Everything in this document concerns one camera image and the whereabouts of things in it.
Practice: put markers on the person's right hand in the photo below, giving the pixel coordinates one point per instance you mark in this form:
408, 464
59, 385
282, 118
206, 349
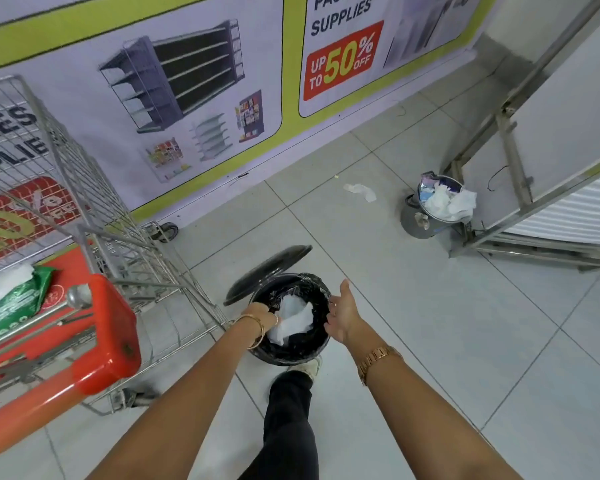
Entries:
347, 322

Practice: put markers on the person's left hand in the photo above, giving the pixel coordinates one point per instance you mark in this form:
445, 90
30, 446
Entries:
260, 312

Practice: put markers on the white wet wipe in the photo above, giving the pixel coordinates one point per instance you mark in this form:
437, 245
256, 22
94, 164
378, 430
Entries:
295, 319

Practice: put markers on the green wet wipes packet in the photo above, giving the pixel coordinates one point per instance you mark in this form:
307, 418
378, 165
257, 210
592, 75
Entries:
15, 304

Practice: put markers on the person's right forearm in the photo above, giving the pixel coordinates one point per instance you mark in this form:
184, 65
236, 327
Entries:
430, 424

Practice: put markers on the person's left forearm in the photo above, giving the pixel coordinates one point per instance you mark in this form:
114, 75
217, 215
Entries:
180, 419

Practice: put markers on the person's white shoe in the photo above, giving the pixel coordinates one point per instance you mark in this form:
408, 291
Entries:
307, 367

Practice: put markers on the person's black trouser leg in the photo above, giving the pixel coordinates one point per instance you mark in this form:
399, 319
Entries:
290, 424

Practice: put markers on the black pedal bin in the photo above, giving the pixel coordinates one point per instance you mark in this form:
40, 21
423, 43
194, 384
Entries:
265, 267

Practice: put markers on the gold wristwatch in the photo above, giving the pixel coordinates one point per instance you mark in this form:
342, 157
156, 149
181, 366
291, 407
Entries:
377, 362

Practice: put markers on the silver metal bin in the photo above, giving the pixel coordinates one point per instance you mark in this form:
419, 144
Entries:
412, 224

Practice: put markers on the white paper scrap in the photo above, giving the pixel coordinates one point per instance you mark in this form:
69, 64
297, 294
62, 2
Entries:
365, 192

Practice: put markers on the crumpled white tissue waste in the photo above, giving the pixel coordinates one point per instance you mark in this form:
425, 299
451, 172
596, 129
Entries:
450, 204

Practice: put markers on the metal framed display board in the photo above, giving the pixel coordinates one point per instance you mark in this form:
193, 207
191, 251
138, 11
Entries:
540, 249

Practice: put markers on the large printed wall banner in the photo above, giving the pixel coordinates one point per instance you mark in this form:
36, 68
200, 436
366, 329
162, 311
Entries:
205, 154

